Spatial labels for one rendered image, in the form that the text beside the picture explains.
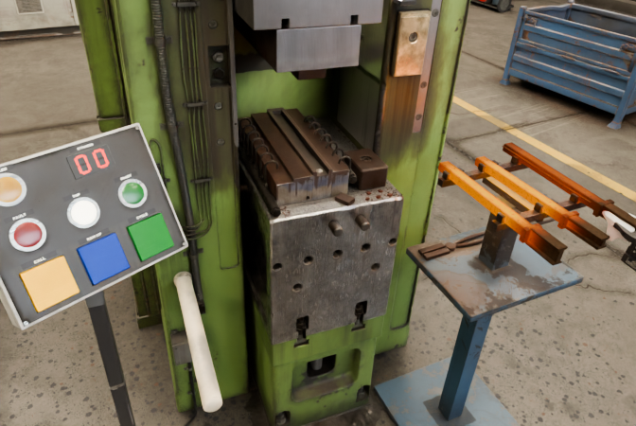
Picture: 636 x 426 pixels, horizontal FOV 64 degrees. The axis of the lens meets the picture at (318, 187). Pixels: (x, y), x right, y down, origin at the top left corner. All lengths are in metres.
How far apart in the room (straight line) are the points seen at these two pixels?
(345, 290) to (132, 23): 0.90
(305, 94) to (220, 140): 0.49
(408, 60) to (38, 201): 0.95
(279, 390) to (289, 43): 1.10
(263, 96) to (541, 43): 3.64
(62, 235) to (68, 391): 1.22
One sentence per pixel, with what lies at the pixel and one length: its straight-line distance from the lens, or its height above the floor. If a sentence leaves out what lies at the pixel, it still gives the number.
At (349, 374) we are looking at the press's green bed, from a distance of 1.90.
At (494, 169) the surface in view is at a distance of 1.44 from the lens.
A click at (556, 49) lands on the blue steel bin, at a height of 0.45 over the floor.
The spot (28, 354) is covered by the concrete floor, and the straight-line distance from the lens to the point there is 2.38.
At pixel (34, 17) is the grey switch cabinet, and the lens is 6.40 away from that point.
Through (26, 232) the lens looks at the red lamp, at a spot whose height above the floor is 1.10.
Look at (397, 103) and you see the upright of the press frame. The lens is 1.49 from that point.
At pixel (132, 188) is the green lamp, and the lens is 1.08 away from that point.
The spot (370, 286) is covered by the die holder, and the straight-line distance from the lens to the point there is 1.55.
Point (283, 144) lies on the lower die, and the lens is 1.45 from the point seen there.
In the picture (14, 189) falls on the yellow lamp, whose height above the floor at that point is 1.16.
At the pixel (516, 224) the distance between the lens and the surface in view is 1.25.
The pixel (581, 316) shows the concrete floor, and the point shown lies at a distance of 2.64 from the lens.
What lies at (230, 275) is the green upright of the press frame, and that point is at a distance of 1.60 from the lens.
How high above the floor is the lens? 1.65
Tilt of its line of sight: 32 degrees down
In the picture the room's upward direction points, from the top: 3 degrees clockwise
